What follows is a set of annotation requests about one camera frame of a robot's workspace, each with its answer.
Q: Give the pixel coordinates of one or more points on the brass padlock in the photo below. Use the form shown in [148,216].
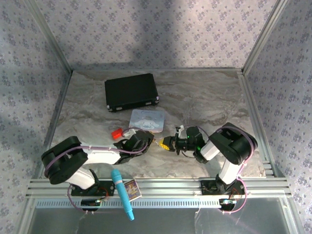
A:
[158,143]

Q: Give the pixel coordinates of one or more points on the pastel cartoon tin box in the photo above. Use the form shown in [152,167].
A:
[146,122]

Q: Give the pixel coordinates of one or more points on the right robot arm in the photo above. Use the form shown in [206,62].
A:
[234,146]

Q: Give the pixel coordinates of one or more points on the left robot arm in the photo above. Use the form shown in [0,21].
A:
[102,156]

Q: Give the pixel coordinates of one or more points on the red block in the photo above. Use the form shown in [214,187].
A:
[117,133]

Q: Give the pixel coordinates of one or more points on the small illustrated card box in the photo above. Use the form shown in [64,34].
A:
[132,190]

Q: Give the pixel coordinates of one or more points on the blue toy microphone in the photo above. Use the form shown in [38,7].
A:
[120,190]

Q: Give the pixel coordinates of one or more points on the black hard case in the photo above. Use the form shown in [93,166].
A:
[130,91]

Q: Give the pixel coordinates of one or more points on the green circuit board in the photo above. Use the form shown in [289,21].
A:
[228,202]

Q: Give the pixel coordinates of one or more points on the grey metal lower panel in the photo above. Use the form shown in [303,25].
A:
[170,221]

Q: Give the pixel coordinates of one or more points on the black electronics module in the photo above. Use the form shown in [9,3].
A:
[90,203]

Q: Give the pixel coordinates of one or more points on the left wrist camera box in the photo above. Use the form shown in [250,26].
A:
[129,132]

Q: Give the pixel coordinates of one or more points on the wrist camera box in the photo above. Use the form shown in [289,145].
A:
[129,132]
[180,130]

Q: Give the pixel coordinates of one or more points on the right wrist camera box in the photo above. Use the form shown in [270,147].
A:
[180,130]

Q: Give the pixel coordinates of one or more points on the aluminium frame rail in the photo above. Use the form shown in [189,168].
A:
[170,187]

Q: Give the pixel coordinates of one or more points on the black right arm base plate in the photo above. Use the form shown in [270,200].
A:
[207,189]

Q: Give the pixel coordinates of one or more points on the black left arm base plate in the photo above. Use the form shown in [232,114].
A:
[107,189]

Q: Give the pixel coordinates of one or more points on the aluminium side rail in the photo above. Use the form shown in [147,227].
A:
[61,102]
[249,97]

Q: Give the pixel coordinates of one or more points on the aluminium frame post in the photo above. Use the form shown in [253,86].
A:
[263,36]
[52,36]

